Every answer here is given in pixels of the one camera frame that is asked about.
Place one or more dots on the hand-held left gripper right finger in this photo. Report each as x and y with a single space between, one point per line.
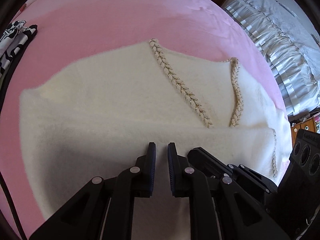
171 160

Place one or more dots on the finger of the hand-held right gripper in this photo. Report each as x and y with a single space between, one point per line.
200 156

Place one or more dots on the pink fleece blanket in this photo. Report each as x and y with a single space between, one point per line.
100 30

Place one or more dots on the wooden drawer cabinet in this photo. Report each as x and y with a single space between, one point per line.
306 125

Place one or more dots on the white fluffy braid-trimmed coat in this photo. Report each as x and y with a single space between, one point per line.
100 105

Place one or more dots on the black and white printed cloth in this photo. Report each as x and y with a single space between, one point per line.
12 40

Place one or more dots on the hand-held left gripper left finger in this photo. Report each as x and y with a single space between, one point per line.
153 155

